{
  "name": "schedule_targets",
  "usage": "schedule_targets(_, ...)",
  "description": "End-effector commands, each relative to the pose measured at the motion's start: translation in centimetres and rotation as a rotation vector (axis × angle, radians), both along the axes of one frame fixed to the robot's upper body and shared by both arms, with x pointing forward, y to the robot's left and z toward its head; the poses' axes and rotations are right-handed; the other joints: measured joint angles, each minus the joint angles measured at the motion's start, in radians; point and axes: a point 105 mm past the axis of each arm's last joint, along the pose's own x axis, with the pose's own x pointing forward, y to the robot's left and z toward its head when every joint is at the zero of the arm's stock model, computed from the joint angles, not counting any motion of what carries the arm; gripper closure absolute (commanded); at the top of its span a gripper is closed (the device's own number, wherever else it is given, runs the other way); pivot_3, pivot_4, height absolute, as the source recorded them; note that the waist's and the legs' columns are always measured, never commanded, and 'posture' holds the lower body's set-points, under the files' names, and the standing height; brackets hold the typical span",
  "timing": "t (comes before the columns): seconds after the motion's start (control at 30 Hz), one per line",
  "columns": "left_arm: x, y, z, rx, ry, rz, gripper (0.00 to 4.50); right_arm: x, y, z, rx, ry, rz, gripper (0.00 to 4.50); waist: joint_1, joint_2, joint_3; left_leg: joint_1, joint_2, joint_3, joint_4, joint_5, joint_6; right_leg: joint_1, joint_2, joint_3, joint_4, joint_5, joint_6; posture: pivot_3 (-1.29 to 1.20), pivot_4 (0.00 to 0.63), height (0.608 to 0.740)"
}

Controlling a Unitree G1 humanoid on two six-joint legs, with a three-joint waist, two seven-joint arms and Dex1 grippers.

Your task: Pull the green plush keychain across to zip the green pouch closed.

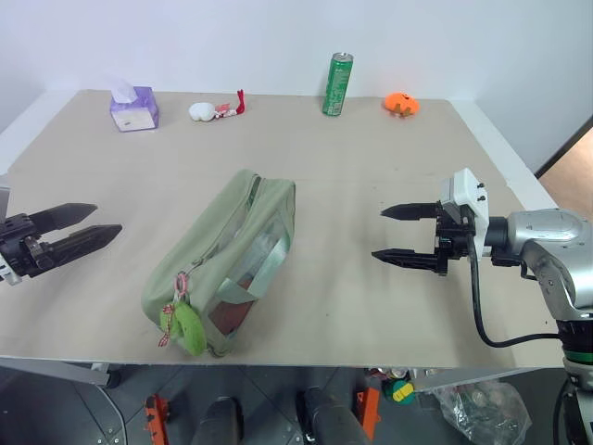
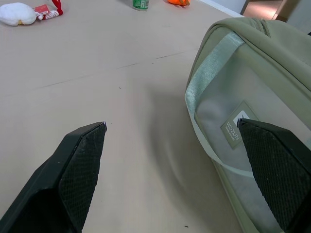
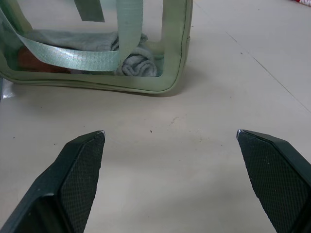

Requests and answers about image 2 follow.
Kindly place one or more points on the green white can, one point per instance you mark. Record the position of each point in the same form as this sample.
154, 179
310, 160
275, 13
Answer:
140, 4

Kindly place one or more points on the beige fabric bag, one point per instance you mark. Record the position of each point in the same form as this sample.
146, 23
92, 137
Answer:
250, 72

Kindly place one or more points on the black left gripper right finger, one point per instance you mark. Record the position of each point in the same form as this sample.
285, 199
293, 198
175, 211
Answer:
277, 170

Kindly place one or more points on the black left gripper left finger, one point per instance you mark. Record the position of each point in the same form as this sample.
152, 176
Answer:
73, 170

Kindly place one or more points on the white plush toy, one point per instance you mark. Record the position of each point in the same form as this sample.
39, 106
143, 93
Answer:
16, 13

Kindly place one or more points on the red card packet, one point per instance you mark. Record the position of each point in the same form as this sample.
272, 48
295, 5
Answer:
41, 10

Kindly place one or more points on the red white candy cane toy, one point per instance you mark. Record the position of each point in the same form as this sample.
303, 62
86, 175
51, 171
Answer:
55, 11

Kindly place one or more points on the wooden furniture piece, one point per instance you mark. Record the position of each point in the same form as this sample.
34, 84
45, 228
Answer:
263, 8

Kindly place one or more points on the orange plush toy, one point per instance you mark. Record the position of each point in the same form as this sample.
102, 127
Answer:
179, 2

